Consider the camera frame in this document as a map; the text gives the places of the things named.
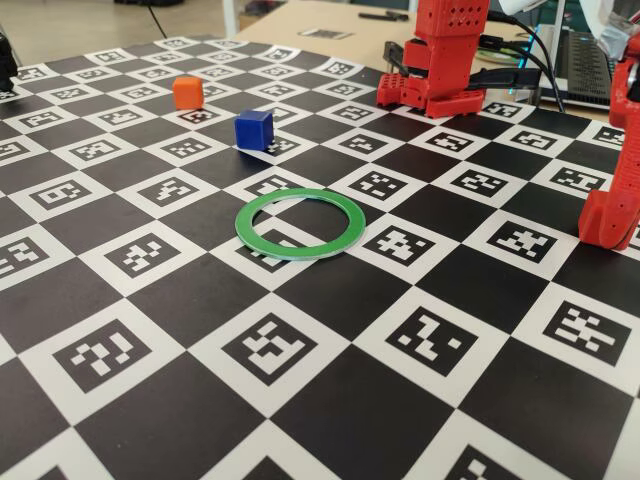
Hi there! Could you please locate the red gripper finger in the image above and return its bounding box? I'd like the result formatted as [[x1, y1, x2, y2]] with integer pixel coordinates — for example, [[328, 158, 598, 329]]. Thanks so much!
[[597, 42, 640, 250]]

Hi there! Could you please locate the red cube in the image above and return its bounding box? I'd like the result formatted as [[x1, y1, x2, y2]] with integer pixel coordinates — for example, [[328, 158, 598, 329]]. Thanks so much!
[[578, 192, 609, 246]]

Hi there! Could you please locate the blue cube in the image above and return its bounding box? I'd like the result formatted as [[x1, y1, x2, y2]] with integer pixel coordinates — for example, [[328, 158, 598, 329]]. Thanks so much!
[[234, 109, 275, 152]]

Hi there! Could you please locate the orange cube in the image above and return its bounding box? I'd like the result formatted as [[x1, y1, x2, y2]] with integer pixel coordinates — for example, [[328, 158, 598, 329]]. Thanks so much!
[[172, 76, 205, 111]]

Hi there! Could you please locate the dark laptop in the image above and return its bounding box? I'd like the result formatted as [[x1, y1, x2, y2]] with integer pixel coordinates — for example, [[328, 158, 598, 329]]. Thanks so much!
[[529, 0, 626, 112]]

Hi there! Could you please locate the large black connector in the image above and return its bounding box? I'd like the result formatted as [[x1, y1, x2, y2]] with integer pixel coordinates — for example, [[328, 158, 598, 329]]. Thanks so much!
[[467, 68, 542, 92]]

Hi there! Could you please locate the black pen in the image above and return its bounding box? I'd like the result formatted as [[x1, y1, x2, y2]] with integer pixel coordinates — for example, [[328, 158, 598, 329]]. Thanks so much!
[[358, 10, 410, 22]]

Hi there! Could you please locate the black white marker mat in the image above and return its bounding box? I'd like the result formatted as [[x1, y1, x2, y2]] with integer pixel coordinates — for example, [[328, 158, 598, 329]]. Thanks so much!
[[0, 33, 640, 480]]

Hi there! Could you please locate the black object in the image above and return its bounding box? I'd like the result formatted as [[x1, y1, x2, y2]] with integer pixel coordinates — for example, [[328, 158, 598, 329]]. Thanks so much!
[[0, 32, 19, 101]]

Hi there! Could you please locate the black cable with plug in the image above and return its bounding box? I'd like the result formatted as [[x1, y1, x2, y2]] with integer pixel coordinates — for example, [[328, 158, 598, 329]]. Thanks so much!
[[477, 35, 552, 82]]

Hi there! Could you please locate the thin black cable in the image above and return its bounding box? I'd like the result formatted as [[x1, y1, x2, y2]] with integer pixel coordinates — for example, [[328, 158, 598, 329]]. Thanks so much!
[[484, 10, 566, 114]]

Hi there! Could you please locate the green flat ring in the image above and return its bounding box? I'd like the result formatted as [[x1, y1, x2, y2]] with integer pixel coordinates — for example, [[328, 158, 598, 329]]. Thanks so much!
[[234, 187, 367, 263]]

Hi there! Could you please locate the black floor cable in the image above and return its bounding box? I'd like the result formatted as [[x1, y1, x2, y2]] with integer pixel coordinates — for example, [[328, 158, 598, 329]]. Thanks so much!
[[148, 0, 169, 40]]

